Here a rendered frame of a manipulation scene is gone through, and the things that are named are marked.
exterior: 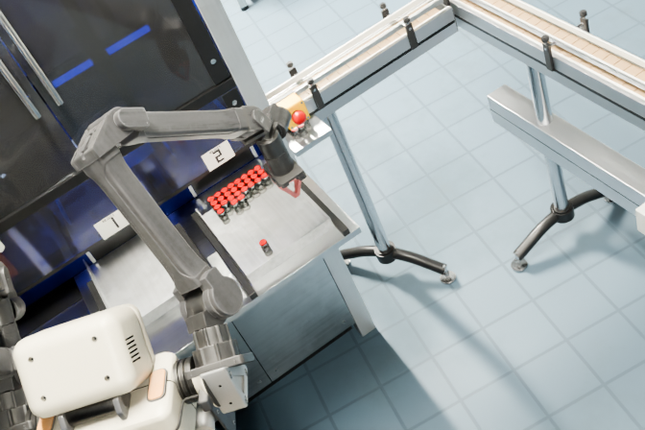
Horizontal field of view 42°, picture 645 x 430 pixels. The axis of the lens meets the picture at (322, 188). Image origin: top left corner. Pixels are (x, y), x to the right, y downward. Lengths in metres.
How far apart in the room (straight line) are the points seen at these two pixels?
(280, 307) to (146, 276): 0.59
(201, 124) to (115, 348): 0.51
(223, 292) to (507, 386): 1.42
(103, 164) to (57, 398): 0.42
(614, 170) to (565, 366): 0.66
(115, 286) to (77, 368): 0.83
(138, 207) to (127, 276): 0.81
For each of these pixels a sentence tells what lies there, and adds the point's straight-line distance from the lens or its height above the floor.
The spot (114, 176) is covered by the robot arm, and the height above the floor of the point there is 1.52.
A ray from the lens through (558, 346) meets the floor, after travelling 2.88.
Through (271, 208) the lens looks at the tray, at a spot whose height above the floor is 0.88.
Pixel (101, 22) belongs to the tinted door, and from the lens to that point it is 2.09.
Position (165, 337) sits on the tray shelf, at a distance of 2.17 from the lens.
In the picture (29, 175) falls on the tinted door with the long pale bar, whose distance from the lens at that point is 2.21.
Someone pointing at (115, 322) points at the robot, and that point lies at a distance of 1.54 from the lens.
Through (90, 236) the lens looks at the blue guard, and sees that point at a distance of 2.33.
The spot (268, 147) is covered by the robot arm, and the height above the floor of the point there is 1.24.
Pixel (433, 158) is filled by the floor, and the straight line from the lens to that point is 3.58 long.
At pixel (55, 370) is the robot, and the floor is 1.35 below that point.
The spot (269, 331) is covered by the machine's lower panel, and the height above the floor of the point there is 0.31.
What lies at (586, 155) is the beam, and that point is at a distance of 2.64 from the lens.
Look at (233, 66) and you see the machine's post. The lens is 2.24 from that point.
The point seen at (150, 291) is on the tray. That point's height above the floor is 0.88.
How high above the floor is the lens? 2.39
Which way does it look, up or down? 41 degrees down
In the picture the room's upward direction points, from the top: 25 degrees counter-clockwise
